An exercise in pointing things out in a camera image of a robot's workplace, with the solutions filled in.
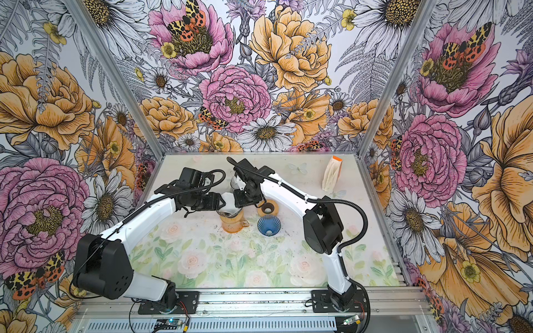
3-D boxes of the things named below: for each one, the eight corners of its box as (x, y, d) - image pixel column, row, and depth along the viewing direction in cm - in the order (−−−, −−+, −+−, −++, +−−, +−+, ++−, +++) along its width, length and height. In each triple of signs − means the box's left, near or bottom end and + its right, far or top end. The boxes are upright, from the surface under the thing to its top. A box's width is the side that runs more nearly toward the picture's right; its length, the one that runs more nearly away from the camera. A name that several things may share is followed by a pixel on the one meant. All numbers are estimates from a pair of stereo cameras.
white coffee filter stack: (319, 190, 108) (323, 175, 99) (326, 170, 117) (331, 155, 108) (332, 195, 106) (338, 180, 97) (339, 174, 115) (345, 159, 106)
